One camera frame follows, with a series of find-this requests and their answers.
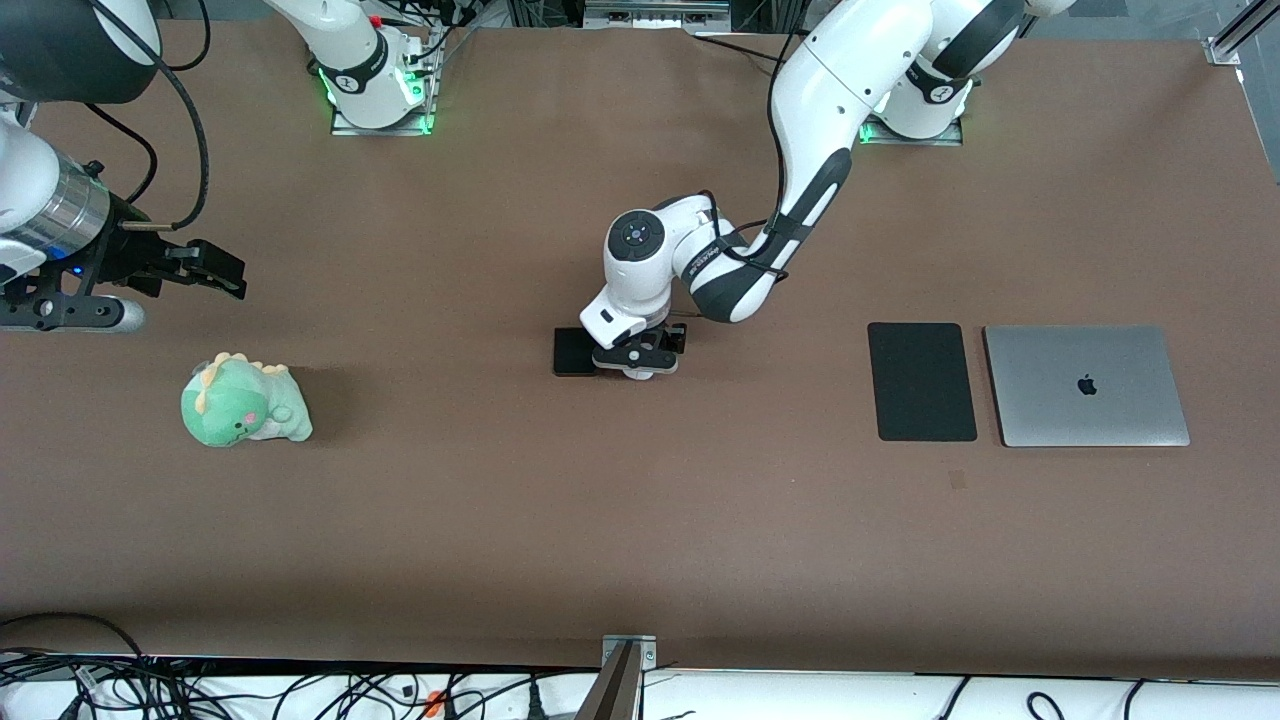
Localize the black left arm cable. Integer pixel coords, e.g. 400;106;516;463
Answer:
690;30;803;283

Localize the silver closed laptop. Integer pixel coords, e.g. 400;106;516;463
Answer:
982;324;1192;449

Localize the aluminium post bracket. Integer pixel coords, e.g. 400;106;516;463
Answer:
574;634;659;720

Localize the green dinosaur plush toy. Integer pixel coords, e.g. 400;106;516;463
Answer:
180;351;314;448

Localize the metal equipment rack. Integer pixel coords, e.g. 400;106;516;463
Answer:
580;0;737;33

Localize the long black right arm cable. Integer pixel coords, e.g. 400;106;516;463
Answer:
88;0;211;233

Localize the short black right arm cable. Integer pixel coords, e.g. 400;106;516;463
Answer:
84;102;161;205

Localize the aluminium frame profile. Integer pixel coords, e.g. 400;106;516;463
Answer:
1204;0;1280;67

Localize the black smartphone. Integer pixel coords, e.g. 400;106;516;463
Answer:
553;327;603;378

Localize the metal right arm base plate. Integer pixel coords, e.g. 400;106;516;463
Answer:
330;30;441;137

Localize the black floor cable tangle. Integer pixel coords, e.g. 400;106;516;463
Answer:
0;612;601;720

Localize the black rectangular mouse pad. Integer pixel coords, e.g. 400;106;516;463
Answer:
866;321;979;443

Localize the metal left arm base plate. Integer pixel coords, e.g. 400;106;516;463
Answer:
858;116;967;148

